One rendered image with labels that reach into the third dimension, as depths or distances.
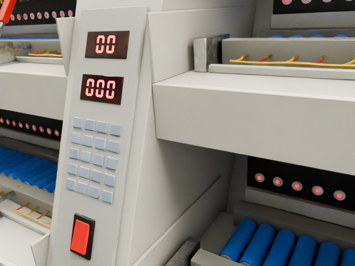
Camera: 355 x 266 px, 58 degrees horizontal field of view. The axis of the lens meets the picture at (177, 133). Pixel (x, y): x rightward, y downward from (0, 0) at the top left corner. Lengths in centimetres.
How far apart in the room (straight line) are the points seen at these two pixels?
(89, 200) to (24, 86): 15
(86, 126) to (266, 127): 15
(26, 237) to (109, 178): 19
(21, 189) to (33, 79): 18
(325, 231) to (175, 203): 15
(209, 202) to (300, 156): 18
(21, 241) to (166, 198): 20
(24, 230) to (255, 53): 33
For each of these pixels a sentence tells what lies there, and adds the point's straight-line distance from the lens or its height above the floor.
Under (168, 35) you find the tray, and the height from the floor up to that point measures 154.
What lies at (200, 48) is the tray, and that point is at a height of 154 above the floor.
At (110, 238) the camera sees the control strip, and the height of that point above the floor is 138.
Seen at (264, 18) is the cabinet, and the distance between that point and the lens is 44.
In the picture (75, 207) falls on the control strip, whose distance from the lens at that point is 30.
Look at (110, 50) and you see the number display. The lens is 27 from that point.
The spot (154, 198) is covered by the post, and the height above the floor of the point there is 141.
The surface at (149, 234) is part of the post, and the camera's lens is 28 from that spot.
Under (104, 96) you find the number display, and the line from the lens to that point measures 27.
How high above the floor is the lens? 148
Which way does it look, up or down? 3 degrees down
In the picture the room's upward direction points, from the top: 8 degrees clockwise
